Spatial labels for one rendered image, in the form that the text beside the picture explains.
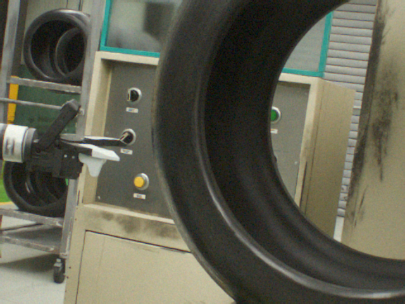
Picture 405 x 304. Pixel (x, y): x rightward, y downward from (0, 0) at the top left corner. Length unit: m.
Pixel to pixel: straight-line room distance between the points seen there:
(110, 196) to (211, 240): 0.99
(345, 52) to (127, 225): 9.00
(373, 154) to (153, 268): 0.72
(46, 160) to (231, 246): 0.78
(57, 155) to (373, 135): 0.66
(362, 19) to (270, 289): 9.87
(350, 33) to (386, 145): 9.46
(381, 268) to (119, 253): 0.84
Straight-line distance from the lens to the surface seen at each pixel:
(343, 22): 10.89
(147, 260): 1.94
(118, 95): 2.01
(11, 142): 1.73
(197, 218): 1.05
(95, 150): 1.67
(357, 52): 10.82
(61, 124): 1.71
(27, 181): 5.53
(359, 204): 1.41
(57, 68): 5.45
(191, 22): 1.06
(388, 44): 1.41
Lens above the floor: 1.18
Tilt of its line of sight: 3 degrees down
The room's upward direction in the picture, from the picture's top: 8 degrees clockwise
